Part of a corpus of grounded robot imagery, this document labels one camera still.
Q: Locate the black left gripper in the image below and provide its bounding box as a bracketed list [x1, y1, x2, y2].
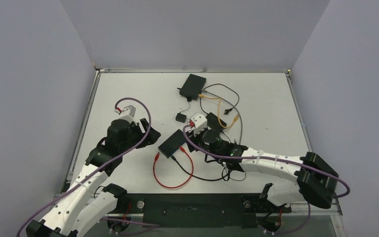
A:
[120, 118, 160, 154]

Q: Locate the small black labelled switch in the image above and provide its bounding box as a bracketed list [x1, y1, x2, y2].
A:
[158, 129, 186, 158]

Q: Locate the red orange ethernet cable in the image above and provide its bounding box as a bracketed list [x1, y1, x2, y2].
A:
[152, 146, 195, 190]

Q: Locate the black ethernet cable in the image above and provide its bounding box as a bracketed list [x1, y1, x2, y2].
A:
[171, 137, 247, 183]

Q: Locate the large black network switch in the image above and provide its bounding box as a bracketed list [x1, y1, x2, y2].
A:
[179, 74, 206, 100]

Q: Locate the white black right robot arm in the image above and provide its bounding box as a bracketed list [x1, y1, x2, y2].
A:
[184, 129, 339, 211]

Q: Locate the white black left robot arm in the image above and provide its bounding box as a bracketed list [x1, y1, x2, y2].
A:
[26, 115, 160, 237]

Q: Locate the black power adapter brick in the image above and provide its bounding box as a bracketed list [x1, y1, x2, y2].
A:
[206, 112, 224, 131]

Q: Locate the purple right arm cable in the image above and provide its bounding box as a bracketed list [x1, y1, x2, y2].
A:
[182, 124, 351, 199]

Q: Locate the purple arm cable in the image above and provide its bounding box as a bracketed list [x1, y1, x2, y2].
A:
[182, 124, 351, 199]
[15, 97, 152, 237]

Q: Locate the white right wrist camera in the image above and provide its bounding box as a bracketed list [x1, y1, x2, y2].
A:
[190, 113, 207, 135]

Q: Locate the small black wall adapter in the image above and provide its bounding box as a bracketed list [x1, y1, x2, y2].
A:
[175, 113, 187, 123]

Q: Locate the black adapter mains cord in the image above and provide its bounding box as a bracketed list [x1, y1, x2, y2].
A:
[199, 83, 240, 116]

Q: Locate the black mounting base plate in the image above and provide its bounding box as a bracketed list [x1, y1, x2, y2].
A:
[109, 194, 292, 229]

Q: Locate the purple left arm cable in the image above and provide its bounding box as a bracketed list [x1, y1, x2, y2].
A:
[15, 97, 152, 237]

